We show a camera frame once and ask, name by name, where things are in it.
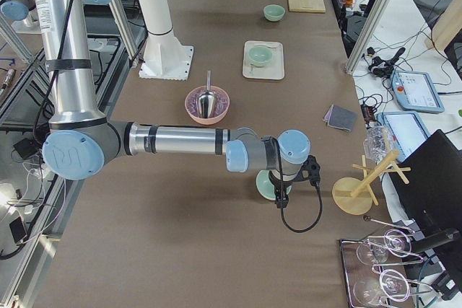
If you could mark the white ceramic spoon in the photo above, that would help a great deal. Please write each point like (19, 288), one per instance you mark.
(269, 46)

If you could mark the aluminium frame post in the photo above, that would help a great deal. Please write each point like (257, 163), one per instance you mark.
(364, 37)

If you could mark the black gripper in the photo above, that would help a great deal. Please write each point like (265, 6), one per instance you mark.
(281, 186)

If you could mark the blue teach pendant near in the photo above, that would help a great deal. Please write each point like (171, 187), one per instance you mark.
(408, 131)

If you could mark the blue teach pendant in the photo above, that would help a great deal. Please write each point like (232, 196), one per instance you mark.
(408, 131)
(415, 91)

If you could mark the green bowl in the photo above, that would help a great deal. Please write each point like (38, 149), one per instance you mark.
(259, 55)
(273, 12)
(269, 185)

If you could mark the grey and purple cloths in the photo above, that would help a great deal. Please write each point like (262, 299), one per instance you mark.
(340, 118)

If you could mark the black monitor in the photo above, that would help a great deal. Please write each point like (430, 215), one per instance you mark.
(432, 197)

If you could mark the cream rabbit serving tray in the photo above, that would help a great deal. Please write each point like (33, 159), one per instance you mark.
(273, 71)

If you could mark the wooden cup tree stand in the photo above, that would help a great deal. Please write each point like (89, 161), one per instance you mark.
(355, 196)

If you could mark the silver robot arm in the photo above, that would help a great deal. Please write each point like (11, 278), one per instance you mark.
(82, 140)

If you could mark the blue teach pendant far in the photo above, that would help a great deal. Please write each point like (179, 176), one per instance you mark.
(415, 91)

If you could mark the wooden cutting board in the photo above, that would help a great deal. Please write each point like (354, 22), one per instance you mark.
(308, 6)

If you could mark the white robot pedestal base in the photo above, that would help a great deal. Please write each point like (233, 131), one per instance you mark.
(164, 56)

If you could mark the green bowl on tray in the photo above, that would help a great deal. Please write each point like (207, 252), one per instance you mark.
(259, 55)

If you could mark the metal ice scoop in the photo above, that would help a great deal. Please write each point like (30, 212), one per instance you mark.
(206, 100)

